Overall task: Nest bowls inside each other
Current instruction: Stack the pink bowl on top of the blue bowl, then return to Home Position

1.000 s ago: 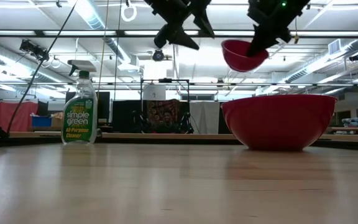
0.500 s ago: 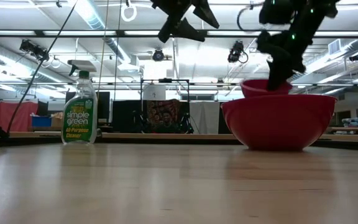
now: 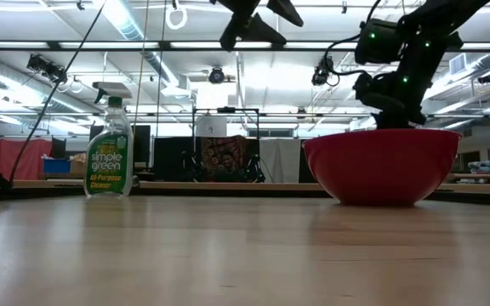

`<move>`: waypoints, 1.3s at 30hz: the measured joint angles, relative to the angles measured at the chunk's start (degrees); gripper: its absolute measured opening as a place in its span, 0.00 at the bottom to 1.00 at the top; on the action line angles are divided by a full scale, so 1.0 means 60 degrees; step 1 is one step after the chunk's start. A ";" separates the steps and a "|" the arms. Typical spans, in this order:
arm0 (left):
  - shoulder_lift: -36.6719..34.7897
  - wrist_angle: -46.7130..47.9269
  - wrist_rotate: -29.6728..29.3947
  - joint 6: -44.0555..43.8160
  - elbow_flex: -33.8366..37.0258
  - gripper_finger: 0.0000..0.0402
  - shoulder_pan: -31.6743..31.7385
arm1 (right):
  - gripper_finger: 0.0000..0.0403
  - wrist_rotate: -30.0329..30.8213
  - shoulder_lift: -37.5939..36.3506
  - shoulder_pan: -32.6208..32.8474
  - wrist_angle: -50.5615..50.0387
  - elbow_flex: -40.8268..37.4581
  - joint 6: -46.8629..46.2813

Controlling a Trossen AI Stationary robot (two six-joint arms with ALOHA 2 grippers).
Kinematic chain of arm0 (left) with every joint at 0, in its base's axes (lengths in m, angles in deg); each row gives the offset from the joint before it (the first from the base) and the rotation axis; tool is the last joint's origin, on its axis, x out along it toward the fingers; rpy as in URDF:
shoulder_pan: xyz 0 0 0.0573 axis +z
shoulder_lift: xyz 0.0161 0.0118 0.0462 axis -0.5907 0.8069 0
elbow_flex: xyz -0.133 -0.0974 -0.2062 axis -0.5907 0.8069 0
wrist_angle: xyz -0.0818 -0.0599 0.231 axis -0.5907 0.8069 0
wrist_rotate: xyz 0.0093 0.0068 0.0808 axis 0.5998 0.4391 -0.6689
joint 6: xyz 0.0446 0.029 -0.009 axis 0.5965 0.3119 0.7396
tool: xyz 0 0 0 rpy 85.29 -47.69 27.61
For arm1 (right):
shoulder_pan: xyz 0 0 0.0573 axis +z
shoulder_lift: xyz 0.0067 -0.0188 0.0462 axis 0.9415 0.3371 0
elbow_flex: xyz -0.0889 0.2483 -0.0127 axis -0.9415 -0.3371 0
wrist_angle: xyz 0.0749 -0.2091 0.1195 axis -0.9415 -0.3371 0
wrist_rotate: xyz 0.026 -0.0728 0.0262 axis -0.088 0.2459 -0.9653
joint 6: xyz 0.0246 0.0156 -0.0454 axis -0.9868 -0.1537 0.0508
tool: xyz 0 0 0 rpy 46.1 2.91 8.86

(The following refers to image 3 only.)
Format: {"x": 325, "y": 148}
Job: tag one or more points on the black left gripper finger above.
{"x": 249, "y": 30}
{"x": 285, "y": 10}

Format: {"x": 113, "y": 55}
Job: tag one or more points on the large red bowl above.
{"x": 381, "y": 170}

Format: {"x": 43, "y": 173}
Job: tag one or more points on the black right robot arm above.
{"x": 440, "y": 25}

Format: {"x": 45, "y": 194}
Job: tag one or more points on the white ceiling vent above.
{"x": 457, "y": 64}

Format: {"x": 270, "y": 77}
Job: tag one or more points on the black ceiling speaker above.
{"x": 487, "y": 77}

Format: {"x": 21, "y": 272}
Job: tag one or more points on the patterned cloth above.
{"x": 215, "y": 149}

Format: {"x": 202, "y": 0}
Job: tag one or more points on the white cloth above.
{"x": 281, "y": 159}

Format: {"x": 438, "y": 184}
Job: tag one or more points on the person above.
{"x": 228, "y": 163}

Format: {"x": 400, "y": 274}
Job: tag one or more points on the black tripod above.
{"x": 254, "y": 168}

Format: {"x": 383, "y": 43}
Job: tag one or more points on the wooden background table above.
{"x": 228, "y": 186}

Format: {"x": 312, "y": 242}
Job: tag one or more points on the green cleaner spray bottle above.
{"x": 109, "y": 166}

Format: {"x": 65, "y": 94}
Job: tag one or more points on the blue bin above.
{"x": 55, "y": 166}

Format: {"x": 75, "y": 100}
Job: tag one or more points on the red cloth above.
{"x": 13, "y": 159}

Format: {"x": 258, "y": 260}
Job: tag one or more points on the round black ceiling camera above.
{"x": 216, "y": 75}

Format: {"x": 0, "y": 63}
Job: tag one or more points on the black overhead camera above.
{"x": 321, "y": 73}

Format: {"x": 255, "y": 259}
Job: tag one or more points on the black metal stand frame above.
{"x": 226, "y": 109}

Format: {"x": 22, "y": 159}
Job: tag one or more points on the silver air duct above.
{"x": 153, "y": 64}

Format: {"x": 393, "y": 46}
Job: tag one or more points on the black horizontal frame bar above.
{"x": 143, "y": 44}

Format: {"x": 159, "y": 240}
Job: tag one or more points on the black ceiling-mounted camera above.
{"x": 45, "y": 67}

